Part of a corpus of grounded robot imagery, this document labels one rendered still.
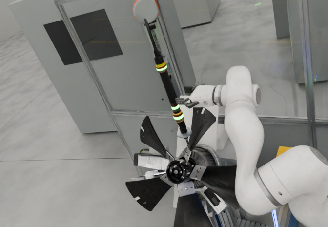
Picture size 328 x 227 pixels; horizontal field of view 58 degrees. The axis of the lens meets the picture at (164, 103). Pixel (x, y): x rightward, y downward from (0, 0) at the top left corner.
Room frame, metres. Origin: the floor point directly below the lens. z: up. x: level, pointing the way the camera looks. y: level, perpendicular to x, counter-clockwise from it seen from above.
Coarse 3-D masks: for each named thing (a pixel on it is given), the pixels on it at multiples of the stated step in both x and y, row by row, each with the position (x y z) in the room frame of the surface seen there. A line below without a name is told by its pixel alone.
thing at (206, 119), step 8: (200, 112) 1.28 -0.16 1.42; (208, 112) 1.22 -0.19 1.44; (192, 120) 1.33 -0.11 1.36; (200, 120) 1.25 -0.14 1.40; (208, 120) 1.19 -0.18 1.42; (192, 128) 1.29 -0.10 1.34; (200, 128) 1.21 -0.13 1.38; (208, 128) 1.16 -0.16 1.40; (192, 136) 1.24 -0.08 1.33; (200, 136) 1.17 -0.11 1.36; (192, 144) 1.19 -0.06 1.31
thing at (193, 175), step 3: (198, 165) 1.17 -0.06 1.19; (195, 168) 1.16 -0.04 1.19; (198, 168) 1.15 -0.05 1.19; (201, 168) 1.14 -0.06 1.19; (204, 168) 1.14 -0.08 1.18; (192, 171) 1.14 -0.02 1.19; (195, 171) 1.14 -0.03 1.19; (201, 171) 1.13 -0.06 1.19; (204, 171) 1.12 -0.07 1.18; (192, 174) 1.12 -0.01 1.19; (195, 174) 1.12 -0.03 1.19; (198, 174) 1.11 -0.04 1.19; (201, 174) 1.11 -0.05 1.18; (192, 177) 1.11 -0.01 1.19; (195, 177) 1.10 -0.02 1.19; (198, 177) 1.09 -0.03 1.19; (201, 177) 1.09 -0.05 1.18
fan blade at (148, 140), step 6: (144, 120) 1.43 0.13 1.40; (144, 126) 1.43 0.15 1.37; (150, 126) 1.38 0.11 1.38; (144, 132) 1.43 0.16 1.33; (150, 132) 1.38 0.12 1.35; (150, 138) 1.38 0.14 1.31; (156, 138) 1.33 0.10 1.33; (150, 144) 1.41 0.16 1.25; (156, 144) 1.34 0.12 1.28; (162, 144) 1.29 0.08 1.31; (156, 150) 1.38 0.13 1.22; (162, 150) 1.30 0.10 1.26
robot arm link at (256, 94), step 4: (252, 84) 0.92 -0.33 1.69; (256, 84) 0.91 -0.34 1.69; (224, 88) 0.96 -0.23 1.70; (252, 88) 0.89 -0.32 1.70; (256, 88) 0.89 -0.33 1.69; (224, 92) 0.95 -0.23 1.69; (256, 92) 0.88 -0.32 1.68; (260, 92) 0.91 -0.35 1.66; (224, 96) 0.94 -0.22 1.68; (256, 96) 0.88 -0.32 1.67; (260, 96) 0.91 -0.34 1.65; (224, 100) 0.94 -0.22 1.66; (256, 100) 0.87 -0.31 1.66; (260, 100) 0.90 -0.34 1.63; (224, 104) 0.94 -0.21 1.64; (256, 104) 0.87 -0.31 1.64
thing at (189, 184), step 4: (180, 184) 1.13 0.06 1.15; (184, 184) 1.14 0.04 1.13; (188, 184) 1.14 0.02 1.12; (192, 184) 1.14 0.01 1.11; (180, 188) 1.12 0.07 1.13; (184, 188) 1.12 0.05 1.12; (188, 188) 1.12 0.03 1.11; (192, 188) 1.12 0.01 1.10; (180, 192) 1.11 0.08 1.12; (184, 192) 1.11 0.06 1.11; (188, 192) 1.11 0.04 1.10; (192, 192) 1.11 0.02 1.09; (180, 196) 1.09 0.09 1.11
